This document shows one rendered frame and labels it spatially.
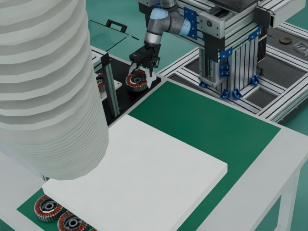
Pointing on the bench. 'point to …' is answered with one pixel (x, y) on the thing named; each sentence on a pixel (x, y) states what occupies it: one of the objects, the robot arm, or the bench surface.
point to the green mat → (195, 141)
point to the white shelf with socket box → (140, 181)
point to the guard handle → (116, 24)
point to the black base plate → (123, 101)
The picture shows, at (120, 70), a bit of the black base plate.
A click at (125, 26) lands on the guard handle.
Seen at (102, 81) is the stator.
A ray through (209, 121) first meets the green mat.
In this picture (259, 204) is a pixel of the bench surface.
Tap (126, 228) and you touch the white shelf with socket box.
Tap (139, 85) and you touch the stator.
